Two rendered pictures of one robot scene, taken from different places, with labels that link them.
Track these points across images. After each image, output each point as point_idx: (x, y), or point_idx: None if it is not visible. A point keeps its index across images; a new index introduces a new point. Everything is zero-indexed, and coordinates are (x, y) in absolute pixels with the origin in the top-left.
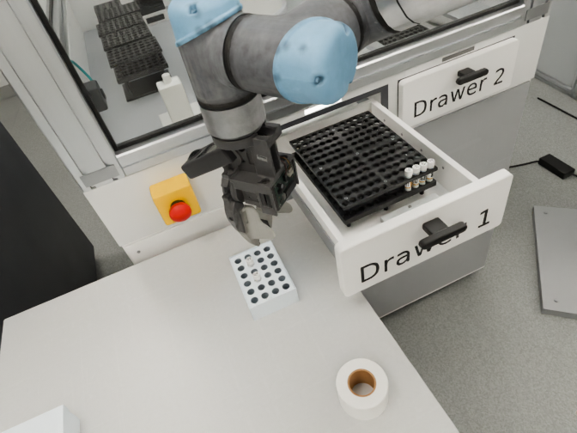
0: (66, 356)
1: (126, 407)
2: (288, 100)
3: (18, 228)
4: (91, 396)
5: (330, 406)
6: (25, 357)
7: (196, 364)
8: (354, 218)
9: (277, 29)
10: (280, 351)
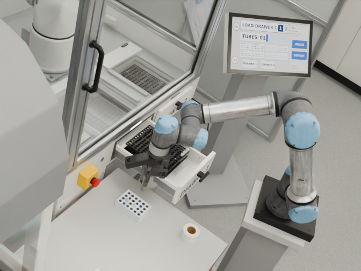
0: (65, 259)
1: (110, 266)
2: (193, 148)
3: None
4: (92, 268)
5: (181, 242)
6: (43, 265)
7: (126, 244)
8: (167, 175)
9: (194, 132)
10: (154, 231)
